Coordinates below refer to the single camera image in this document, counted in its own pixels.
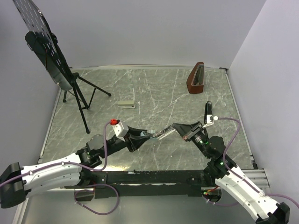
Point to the black perforated panel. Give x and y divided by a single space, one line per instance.
41 41

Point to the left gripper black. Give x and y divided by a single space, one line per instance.
135 143

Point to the blue stapler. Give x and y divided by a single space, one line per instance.
158 135

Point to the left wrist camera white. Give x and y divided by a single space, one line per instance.
120 128

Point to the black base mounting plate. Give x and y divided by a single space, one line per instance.
187 182

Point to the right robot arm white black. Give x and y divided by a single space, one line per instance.
224 172

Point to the aluminium rail frame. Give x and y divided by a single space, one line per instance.
257 176

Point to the black tripod stand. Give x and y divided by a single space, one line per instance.
80 99

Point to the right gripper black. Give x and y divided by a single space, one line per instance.
186 130

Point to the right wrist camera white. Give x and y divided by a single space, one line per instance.
209 120

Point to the brown wooden metronome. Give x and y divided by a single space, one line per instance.
195 80

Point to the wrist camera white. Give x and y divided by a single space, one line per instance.
209 120
120 128

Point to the beige stapler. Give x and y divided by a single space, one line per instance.
129 104

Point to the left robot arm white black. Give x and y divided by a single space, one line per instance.
20 182

